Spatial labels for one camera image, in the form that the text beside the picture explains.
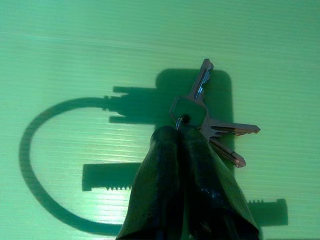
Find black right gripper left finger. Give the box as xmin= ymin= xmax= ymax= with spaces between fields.
xmin=115 ymin=125 xmax=188 ymax=240

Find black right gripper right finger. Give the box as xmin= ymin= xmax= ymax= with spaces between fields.
xmin=180 ymin=125 xmax=261 ymax=240

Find three silver keys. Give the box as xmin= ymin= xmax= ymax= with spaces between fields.
xmin=169 ymin=58 xmax=261 ymax=169

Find green corrugated plastic board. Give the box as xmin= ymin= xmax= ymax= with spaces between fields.
xmin=0 ymin=0 xmax=320 ymax=240

